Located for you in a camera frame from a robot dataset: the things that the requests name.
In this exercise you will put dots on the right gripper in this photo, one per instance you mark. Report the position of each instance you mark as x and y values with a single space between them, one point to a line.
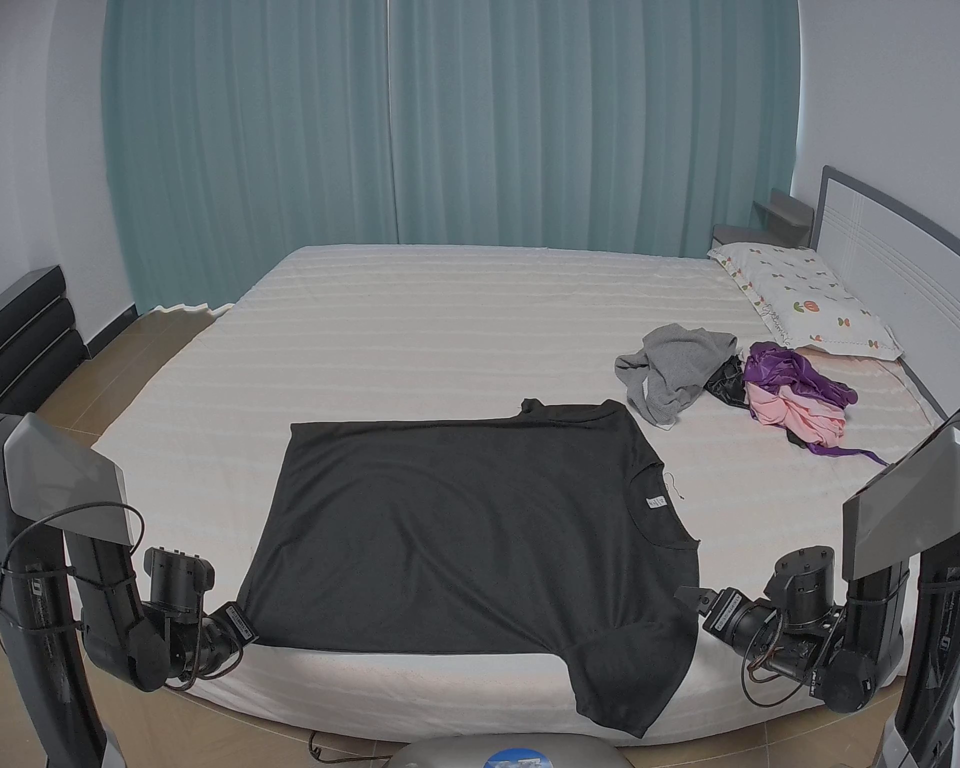
731 619

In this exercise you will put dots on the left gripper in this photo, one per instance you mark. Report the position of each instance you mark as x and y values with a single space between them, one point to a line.
232 626

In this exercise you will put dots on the black T-shirt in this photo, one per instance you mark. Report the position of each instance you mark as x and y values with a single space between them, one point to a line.
450 540

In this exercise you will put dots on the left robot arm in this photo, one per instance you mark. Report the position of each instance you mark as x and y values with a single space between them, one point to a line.
67 480

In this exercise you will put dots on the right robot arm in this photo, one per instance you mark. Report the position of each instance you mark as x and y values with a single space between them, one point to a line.
885 525

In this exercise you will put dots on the pile of clothes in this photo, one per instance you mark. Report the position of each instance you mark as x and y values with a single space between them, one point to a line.
791 405

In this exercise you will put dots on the bed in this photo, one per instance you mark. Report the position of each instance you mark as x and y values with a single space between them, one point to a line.
450 337

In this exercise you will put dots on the grey garment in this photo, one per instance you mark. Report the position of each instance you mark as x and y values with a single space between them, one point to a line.
671 367

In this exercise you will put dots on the white printed pillow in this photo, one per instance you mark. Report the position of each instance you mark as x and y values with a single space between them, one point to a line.
806 300

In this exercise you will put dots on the black chest of drawers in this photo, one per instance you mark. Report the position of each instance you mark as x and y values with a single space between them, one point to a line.
34 337

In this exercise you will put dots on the grey bedside table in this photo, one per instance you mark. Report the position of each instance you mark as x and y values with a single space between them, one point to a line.
780 216

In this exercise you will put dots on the blue-green curtain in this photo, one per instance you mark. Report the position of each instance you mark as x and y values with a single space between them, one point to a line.
585 127
247 150

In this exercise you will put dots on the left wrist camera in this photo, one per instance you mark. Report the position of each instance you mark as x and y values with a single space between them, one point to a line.
176 581

